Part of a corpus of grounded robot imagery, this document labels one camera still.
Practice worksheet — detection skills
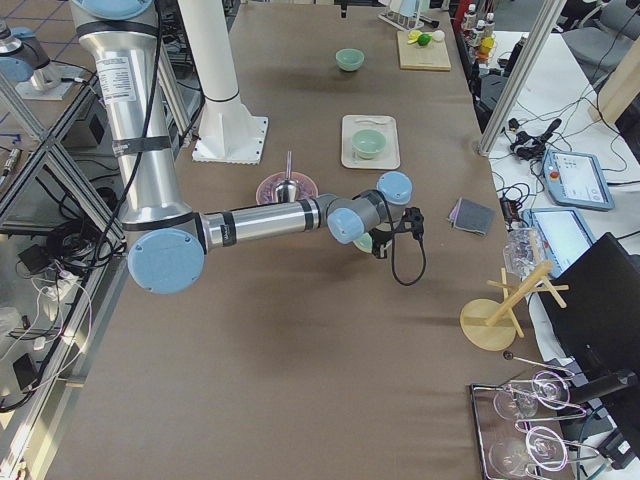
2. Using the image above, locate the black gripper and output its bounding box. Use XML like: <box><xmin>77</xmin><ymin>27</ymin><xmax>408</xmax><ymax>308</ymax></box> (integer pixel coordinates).
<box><xmin>369</xmin><ymin>207</ymin><xmax>425</xmax><ymax>259</ymax></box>

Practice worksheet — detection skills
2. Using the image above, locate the green bowl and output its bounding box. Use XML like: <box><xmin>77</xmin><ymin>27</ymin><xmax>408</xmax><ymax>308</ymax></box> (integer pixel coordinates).
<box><xmin>353</xmin><ymin>233</ymin><xmax>373</xmax><ymax>253</ymax></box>
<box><xmin>351</xmin><ymin>129</ymin><xmax>386</xmax><ymax>160</ymax></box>
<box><xmin>335</xmin><ymin>48</ymin><xmax>365</xmax><ymax>72</ymax></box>

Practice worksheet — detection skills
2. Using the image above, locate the cream rabbit tray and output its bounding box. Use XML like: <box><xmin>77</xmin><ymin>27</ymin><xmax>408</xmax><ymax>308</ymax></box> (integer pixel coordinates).
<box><xmin>341</xmin><ymin>115</ymin><xmax>401</xmax><ymax>170</ymax></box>

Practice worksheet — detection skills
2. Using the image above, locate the grey folded cloth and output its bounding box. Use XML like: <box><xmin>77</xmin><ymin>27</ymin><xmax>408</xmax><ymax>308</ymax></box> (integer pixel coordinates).
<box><xmin>448</xmin><ymin>198</ymin><xmax>496</xmax><ymax>236</ymax></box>

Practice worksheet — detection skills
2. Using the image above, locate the green bowl on tray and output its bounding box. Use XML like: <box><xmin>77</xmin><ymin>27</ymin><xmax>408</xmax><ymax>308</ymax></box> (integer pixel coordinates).
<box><xmin>351</xmin><ymin>129</ymin><xmax>386</xmax><ymax>160</ymax></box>

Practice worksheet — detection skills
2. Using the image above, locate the metal ice scoop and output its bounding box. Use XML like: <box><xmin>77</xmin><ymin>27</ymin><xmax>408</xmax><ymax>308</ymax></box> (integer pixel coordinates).
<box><xmin>273</xmin><ymin>150</ymin><xmax>299</xmax><ymax>203</ymax></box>

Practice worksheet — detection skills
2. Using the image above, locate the pink bowl with ice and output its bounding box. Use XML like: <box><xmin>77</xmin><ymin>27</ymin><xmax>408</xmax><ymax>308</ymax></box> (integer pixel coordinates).
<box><xmin>255</xmin><ymin>171</ymin><xmax>319</xmax><ymax>205</ymax></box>

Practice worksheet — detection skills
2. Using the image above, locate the white plastic spoon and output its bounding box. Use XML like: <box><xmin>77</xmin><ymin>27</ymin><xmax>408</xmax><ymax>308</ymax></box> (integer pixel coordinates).
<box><xmin>354</xmin><ymin>116</ymin><xmax>393</xmax><ymax>125</ymax></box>

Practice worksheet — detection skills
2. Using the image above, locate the wooden cup tree stand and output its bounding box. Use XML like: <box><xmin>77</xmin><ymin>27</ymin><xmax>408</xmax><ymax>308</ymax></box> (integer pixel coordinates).
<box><xmin>459</xmin><ymin>260</ymin><xmax>570</xmax><ymax>352</ymax></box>

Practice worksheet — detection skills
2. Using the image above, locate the clear plastic cup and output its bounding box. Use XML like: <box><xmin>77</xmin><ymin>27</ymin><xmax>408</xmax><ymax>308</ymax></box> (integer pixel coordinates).
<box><xmin>503</xmin><ymin>228</ymin><xmax>544</xmax><ymax>278</ymax></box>

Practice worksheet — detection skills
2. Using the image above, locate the teach pendant tablet near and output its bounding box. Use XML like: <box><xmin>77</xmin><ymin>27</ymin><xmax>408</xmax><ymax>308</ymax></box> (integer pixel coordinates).
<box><xmin>522</xmin><ymin>207</ymin><xmax>596</xmax><ymax>278</ymax></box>

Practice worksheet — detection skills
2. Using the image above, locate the teach pendant tablet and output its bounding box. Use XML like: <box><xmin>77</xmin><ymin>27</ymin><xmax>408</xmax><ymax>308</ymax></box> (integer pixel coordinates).
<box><xmin>522</xmin><ymin>207</ymin><xmax>596</xmax><ymax>278</ymax></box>
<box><xmin>542</xmin><ymin>149</ymin><xmax>615</xmax><ymax>211</ymax></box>

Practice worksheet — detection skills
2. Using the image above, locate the wooden cutting board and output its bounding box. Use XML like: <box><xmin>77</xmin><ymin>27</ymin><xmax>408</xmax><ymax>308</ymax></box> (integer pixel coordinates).
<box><xmin>396</xmin><ymin>31</ymin><xmax>451</xmax><ymax>71</ymax></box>

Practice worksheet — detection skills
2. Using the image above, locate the teach pendant tablet far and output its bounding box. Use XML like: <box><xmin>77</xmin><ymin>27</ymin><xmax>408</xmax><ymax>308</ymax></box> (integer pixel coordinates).
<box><xmin>542</xmin><ymin>149</ymin><xmax>615</xmax><ymax>211</ymax></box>

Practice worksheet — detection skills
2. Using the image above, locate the green lime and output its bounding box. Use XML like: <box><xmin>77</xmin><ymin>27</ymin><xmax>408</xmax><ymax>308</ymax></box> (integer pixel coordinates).
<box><xmin>416</xmin><ymin>33</ymin><xmax>432</xmax><ymax>47</ymax></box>

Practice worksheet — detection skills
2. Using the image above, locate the wine glass upper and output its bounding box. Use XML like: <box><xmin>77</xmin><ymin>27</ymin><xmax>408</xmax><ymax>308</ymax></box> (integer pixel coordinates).
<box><xmin>493</xmin><ymin>370</ymin><xmax>569</xmax><ymax>420</ymax></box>

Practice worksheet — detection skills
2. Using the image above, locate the black monitor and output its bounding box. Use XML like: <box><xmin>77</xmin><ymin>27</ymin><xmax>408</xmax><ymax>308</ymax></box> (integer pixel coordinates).
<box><xmin>541</xmin><ymin>233</ymin><xmax>639</xmax><ymax>379</ymax></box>

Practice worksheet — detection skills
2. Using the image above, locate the wine glass lower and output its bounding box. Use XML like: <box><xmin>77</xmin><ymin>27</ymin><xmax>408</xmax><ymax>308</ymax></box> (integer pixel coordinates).
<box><xmin>489</xmin><ymin>426</ymin><xmax>568</xmax><ymax>479</ymax></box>

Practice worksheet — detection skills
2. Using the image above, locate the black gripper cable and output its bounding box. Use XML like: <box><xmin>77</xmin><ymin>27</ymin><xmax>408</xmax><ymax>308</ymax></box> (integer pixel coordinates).
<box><xmin>389</xmin><ymin>229</ymin><xmax>429</xmax><ymax>287</ymax></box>

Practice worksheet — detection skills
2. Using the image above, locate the white camera stand base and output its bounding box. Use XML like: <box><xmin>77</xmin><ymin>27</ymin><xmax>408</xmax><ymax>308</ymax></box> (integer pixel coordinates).
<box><xmin>179</xmin><ymin>0</ymin><xmax>268</xmax><ymax>165</ymax></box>

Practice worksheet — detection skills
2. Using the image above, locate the aluminium frame post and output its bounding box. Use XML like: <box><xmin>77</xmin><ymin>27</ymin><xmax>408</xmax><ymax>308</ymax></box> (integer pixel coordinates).
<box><xmin>477</xmin><ymin>0</ymin><xmax>566</xmax><ymax>157</ymax></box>

